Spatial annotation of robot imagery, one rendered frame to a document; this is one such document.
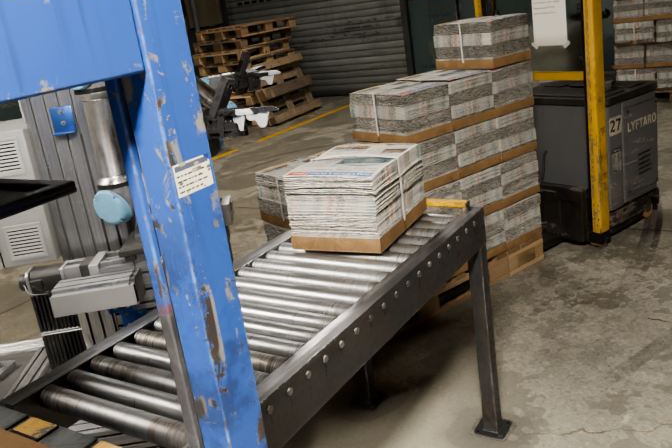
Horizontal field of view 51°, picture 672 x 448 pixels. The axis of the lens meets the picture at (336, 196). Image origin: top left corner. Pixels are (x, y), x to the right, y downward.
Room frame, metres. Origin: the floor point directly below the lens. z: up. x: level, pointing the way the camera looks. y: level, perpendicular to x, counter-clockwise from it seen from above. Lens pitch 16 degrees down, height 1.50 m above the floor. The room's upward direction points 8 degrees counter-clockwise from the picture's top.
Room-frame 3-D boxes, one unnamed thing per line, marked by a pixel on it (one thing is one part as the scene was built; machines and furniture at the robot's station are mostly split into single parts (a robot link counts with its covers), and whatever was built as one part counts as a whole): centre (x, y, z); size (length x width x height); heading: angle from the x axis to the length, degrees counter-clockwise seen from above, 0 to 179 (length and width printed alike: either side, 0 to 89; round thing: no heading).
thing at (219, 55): (9.86, 0.91, 0.65); 1.33 x 0.94 x 1.30; 149
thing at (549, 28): (3.80, -1.20, 1.27); 0.57 x 0.01 x 0.65; 36
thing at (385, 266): (1.86, 0.04, 0.77); 0.47 x 0.05 x 0.05; 55
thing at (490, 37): (3.54, -0.83, 0.65); 0.39 x 0.30 x 1.29; 36
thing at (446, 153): (3.12, -0.24, 0.42); 1.17 x 0.39 x 0.83; 126
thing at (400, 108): (3.20, -0.35, 0.95); 0.38 x 0.29 x 0.23; 35
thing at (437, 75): (3.36, -0.59, 1.07); 0.37 x 0.28 x 0.01; 34
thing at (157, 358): (1.38, 0.37, 0.77); 0.47 x 0.05 x 0.05; 55
